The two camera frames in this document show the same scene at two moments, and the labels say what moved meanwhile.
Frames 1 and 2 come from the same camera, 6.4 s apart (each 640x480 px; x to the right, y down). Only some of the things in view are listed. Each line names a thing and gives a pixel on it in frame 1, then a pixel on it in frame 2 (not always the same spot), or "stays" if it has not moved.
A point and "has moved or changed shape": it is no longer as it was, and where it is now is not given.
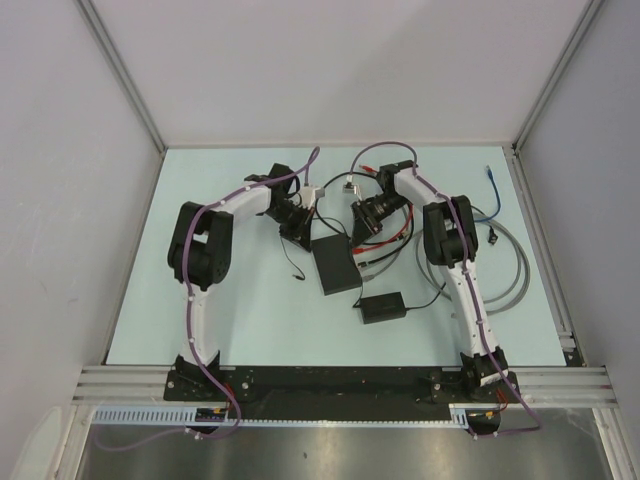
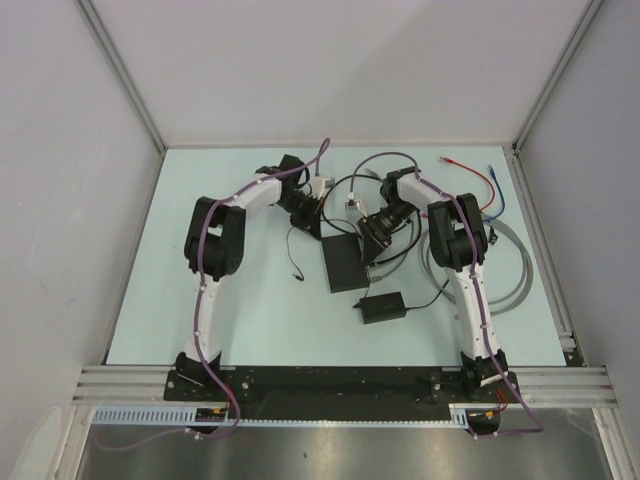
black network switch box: x=336 y=264 has moved or changed shape
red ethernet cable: x=358 y=250 to x=480 y=173
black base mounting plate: x=339 y=394 stays
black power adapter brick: x=382 y=307 stays
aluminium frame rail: x=542 y=386 stays
